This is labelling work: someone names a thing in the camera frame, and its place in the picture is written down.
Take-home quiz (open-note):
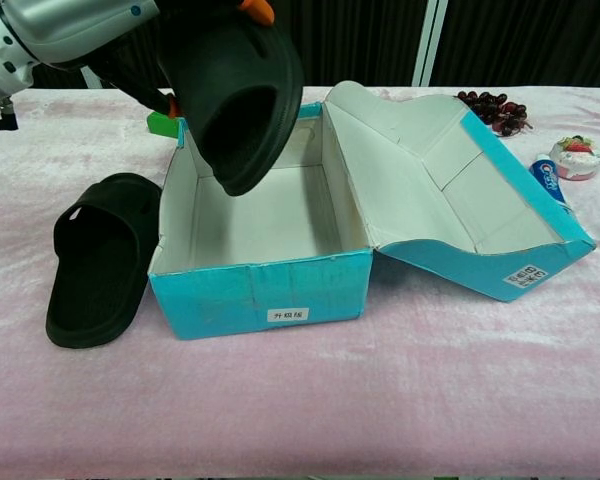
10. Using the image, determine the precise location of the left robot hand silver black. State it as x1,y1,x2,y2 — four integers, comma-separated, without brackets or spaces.
0,0,276,120

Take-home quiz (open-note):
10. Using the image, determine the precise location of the black rubber slipper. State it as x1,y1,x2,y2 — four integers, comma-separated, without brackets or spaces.
45,172,164,350
157,0,305,198

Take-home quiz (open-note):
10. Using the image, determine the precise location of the teal cardboard shoe box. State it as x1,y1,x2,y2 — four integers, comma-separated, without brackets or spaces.
147,80,597,342

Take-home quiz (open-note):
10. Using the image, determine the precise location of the black curtain panel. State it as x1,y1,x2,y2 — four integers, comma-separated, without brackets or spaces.
272,0,427,87
27,62,87,90
431,0,600,87

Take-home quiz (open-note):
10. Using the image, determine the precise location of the green toy building block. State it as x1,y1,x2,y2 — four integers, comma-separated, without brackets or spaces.
147,110,181,139

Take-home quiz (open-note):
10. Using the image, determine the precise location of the dark red grape bunch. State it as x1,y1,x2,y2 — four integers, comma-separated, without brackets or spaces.
456,89,534,139

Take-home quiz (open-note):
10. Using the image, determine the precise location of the pink plush tablecloth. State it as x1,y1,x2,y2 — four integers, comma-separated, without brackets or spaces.
0,85,600,479

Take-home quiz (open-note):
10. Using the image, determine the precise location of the blue white toothpaste tube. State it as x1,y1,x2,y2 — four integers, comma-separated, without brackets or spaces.
528,152,574,211

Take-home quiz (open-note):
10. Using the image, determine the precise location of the pink toy cake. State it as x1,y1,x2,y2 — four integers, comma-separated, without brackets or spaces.
549,134,600,182

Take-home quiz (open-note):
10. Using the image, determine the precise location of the grey metal screen post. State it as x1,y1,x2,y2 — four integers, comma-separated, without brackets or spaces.
410,0,451,87
79,64,104,90

